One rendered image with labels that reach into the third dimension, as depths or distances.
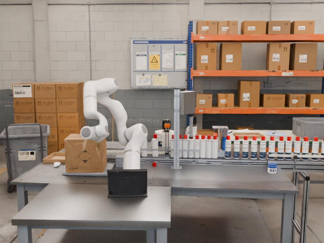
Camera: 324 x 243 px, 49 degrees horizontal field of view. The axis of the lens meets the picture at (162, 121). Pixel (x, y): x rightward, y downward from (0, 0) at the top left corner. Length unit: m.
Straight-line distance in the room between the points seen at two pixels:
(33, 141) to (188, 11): 4.20
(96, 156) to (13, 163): 2.42
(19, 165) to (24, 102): 1.68
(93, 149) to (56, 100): 3.61
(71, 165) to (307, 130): 2.90
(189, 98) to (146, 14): 4.79
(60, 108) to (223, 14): 3.75
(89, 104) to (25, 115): 4.23
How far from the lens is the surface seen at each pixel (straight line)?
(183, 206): 3.88
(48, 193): 2.58
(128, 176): 2.37
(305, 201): 3.26
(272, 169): 3.02
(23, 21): 8.20
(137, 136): 2.55
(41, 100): 6.45
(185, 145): 3.15
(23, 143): 5.05
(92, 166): 2.89
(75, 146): 2.87
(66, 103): 6.36
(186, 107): 2.97
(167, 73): 7.41
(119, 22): 7.66
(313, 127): 4.68
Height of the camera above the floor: 1.68
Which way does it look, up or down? 9 degrees down
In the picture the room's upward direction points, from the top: straight up
